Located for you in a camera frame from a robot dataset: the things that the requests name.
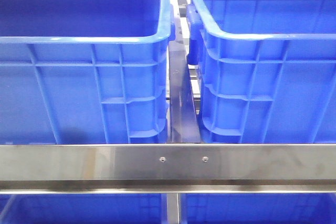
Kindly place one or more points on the steel rack centre divider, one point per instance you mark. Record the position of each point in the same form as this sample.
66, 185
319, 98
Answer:
183, 123

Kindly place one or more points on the blue crate front left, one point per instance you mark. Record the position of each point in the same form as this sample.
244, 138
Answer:
84, 71

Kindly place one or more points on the blue crate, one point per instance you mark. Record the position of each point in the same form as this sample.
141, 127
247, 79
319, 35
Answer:
260, 208
266, 70
86, 208
84, 71

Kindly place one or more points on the blue crate front right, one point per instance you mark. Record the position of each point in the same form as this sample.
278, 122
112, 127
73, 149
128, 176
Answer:
266, 70

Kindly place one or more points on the blue crate lower right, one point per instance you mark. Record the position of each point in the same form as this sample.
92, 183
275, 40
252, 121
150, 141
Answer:
260, 208

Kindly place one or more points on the blue crate lower left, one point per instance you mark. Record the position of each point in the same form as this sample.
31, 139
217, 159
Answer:
86, 208

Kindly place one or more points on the steel rack front rail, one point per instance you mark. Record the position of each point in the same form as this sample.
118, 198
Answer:
167, 168

